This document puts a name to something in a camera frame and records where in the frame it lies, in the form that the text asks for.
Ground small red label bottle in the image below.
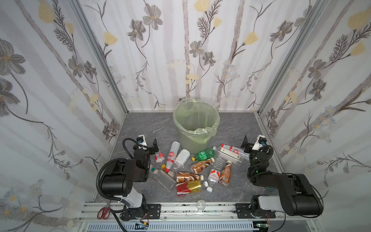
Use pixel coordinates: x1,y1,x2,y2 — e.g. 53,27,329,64
155,153,165,163

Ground beige rectangular bottle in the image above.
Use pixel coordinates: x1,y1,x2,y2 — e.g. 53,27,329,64
213,147,244,166

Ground white bottle red cap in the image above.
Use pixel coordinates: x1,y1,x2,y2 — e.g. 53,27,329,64
221,144,249,159

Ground orange brown drink bottle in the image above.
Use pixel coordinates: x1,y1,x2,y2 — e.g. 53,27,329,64
218,160,232,186

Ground clear water bottle red label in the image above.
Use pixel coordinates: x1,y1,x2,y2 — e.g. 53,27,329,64
206,156,226,193

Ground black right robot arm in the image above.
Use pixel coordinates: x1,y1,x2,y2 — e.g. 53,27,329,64
241,135,324,218

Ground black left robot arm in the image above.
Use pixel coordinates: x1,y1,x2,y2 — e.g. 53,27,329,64
96,136,160,222

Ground green plastic waste bin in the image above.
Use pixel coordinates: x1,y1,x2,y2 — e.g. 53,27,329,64
173,99,220,155

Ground green translucent bin liner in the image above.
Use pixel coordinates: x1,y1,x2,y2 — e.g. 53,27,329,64
173,98,221,145

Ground small metal scissors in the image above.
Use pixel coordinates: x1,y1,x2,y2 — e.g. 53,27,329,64
150,126,166,136

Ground tall white red bottle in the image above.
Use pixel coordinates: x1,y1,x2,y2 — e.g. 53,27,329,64
165,141,180,173

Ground clear square bottle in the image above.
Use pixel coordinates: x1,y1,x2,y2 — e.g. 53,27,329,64
149,164,176,190

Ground white label lying bottle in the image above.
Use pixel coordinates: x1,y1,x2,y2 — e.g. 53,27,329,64
174,149,190,168

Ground brown coffee bottle lower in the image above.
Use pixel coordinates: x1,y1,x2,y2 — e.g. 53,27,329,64
176,172,204,183

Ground brown coffee bottle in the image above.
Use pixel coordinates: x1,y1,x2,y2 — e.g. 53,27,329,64
176,172,204,183
190,158,215,174

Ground green soda bottle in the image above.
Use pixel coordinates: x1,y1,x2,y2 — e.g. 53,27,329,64
191,148,215,161

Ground red yellow tea bottle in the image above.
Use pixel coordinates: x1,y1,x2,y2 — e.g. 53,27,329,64
176,180,209,197

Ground brown coffee bottle upper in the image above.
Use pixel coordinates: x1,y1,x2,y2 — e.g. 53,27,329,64
190,158,215,174

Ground clear glass bulb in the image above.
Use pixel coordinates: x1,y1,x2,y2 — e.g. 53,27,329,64
196,200,206,212

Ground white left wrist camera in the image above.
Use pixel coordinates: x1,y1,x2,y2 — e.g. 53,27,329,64
136,134,147,150

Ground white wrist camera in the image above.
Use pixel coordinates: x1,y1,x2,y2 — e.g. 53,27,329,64
136,134,147,150
252,135,267,151

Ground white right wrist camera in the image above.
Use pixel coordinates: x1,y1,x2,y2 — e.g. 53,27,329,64
252,135,267,151

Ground red handled scissors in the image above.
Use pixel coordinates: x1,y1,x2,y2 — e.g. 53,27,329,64
97,202,111,220

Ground aluminium rail base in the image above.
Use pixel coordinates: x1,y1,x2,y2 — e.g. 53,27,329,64
78,201,315,224

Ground white slotted cable duct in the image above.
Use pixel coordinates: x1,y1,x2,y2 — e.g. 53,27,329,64
86,221,260,232

